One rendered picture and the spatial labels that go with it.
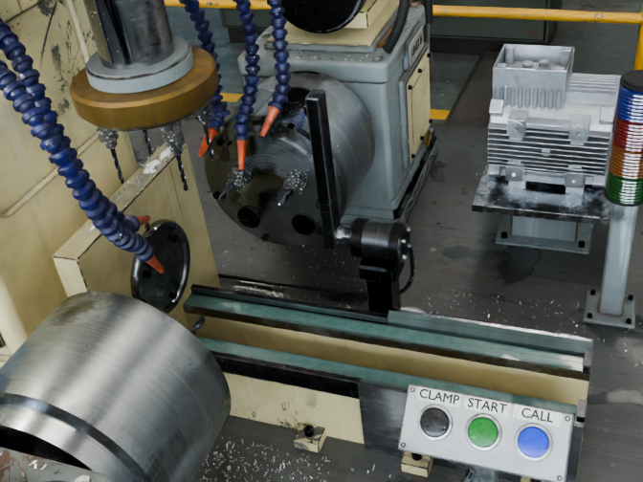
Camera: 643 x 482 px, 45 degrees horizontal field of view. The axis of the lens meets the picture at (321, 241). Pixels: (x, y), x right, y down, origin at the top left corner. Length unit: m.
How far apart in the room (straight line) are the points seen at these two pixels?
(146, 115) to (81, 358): 0.28
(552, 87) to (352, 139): 0.34
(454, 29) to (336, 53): 2.83
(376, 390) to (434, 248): 0.51
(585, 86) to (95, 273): 0.84
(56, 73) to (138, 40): 0.26
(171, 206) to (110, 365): 0.42
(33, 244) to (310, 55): 0.59
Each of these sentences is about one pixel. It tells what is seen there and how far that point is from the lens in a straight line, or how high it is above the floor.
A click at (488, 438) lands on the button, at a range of 0.83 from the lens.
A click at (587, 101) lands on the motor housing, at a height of 1.09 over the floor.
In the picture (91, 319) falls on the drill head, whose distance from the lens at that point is 0.89.
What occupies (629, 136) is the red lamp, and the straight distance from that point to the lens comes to 1.17.
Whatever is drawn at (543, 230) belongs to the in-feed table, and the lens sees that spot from 1.52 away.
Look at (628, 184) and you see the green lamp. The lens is 1.21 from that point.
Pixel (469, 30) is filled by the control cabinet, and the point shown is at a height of 0.15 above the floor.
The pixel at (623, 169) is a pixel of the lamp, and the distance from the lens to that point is 1.20.
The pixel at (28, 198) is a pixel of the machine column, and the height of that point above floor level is 1.17.
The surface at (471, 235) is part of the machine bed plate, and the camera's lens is 1.54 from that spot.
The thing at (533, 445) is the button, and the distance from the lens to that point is 0.83.
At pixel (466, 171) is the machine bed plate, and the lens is 1.74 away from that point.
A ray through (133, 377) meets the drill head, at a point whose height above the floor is 1.14.
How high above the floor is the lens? 1.71
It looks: 36 degrees down
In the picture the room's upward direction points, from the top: 7 degrees counter-clockwise
